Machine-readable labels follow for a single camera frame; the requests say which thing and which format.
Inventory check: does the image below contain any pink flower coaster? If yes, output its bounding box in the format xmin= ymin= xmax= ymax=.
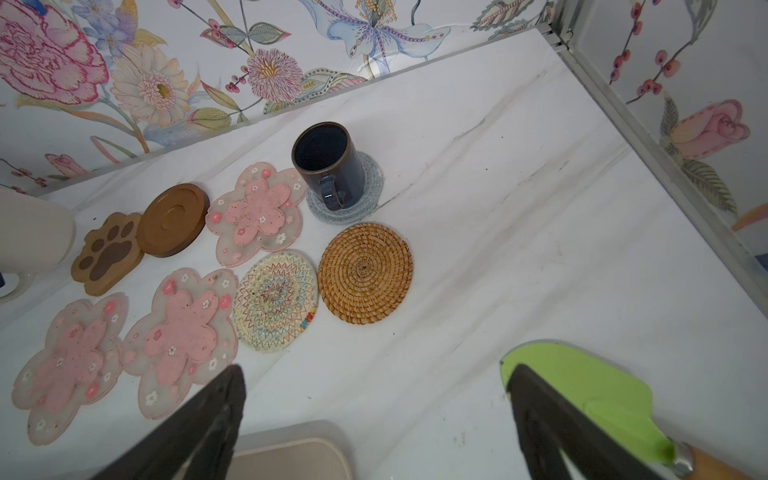
xmin=205 ymin=162 xmax=308 ymax=268
xmin=119 ymin=268 xmax=238 ymax=419
xmin=11 ymin=293 xmax=129 ymax=446

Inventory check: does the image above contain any green silicone spatula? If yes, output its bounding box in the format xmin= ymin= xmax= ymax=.
xmin=500 ymin=341 xmax=745 ymax=479

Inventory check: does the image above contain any red interior white mug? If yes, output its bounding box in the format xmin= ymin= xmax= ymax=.
xmin=1 ymin=190 xmax=76 ymax=303

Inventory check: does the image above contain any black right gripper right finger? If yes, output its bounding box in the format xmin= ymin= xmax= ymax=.
xmin=506 ymin=364 xmax=658 ymax=479

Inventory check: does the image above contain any beige serving tray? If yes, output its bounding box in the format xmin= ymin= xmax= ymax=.
xmin=226 ymin=420 xmax=355 ymax=479

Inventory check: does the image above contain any small dark navy mug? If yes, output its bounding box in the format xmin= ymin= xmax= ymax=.
xmin=291 ymin=121 xmax=366 ymax=211

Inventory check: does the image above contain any grey blue round coaster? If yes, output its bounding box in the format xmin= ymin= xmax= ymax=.
xmin=306 ymin=152 xmax=385 ymax=225

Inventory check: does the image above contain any brown paw shaped coaster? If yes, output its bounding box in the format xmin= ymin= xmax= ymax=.
xmin=71 ymin=212 xmax=144 ymax=297

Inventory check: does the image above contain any woven rattan round coaster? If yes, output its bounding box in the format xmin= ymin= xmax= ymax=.
xmin=318 ymin=222 xmax=413 ymax=325

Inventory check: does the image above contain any brown round wooden coaster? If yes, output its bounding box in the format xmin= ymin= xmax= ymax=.
xmin=137 ymin=183 xmax=210 ymax=258

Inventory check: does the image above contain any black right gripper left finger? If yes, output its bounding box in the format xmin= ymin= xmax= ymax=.
xmin=94 ymin=365 xmax=246 ymax=479

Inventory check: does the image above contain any white embroidered round coaster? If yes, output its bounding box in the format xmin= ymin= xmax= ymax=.
xmin=233 ymin=251 xmax=319 ymax=353

